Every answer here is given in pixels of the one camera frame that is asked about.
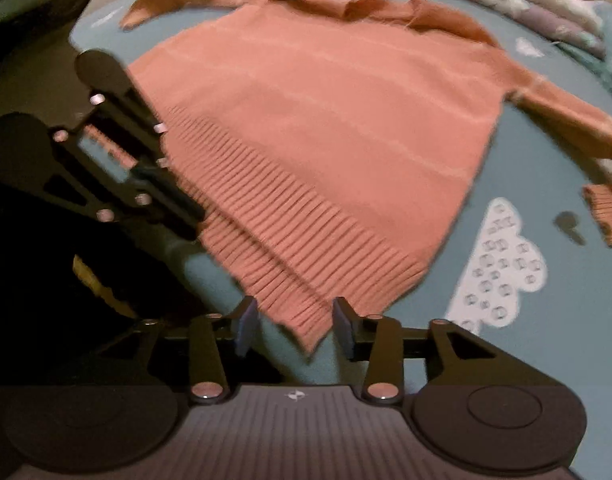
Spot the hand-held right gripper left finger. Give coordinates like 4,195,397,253
108,297,261,403

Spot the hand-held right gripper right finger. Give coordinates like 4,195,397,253
332,296,497,403

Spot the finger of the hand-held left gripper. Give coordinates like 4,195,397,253
88,87,207,233
43,127,199,242

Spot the pink striped knit sweater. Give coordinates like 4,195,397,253
118,0,612,356

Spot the blue floral bed sheet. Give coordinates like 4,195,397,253
68,0,612,480

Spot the blue printed pillow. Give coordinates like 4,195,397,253
556,0,612,96

